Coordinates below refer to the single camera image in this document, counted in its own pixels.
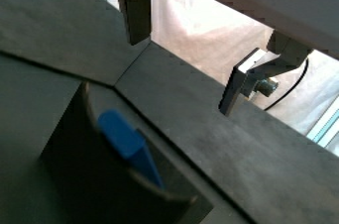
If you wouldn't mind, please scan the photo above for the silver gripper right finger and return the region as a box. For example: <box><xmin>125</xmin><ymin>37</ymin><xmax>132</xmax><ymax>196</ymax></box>
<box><xmin>219</xmin><ymin>30</ymin><xmax>312</xmax><ymax>116</ymax></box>

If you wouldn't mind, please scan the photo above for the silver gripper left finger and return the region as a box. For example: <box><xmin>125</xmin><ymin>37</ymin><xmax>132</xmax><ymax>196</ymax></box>
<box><xmin>117</xmin><ymin>0</ymin><xmax>151</xmax><ymax>45</ymax></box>

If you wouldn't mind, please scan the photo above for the blue slotted square-circle block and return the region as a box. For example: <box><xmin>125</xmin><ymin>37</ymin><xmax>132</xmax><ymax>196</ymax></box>
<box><xmin>97</xmin><ymin>110</ymin><xmax>164</xmax><ymax>189</ymax></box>

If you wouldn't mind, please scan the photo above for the black curved regrasp stand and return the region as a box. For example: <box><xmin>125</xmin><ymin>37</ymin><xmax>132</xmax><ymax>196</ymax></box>
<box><xmin>41</xmin><ymin>82</ymin><xmax>212</xmax><ymax>224</ymax></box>

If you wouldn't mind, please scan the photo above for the black camera cable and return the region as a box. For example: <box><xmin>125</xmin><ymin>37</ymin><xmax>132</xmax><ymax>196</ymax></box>
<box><xmin>263</xmin><ymin>58</ymin><xmax>310</xmax><ymax>112</ymax></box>

